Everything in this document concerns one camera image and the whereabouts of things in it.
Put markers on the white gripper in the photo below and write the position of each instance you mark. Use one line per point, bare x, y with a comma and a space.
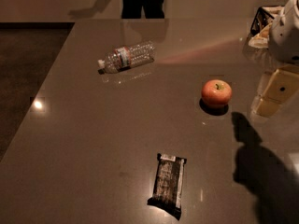
286, 36

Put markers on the red apple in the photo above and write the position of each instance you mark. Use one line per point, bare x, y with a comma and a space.
216, 93

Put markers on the person in dark trousers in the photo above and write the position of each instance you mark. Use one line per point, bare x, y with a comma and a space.
153, 9

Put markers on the black rxbar chocolate wrapper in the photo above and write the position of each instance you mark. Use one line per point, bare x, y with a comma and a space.
168, 184

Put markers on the clear plastic water bottle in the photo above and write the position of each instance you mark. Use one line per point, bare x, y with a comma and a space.
127, 57

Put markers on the snack basket at table edge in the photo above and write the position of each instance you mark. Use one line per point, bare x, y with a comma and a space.
259, 30

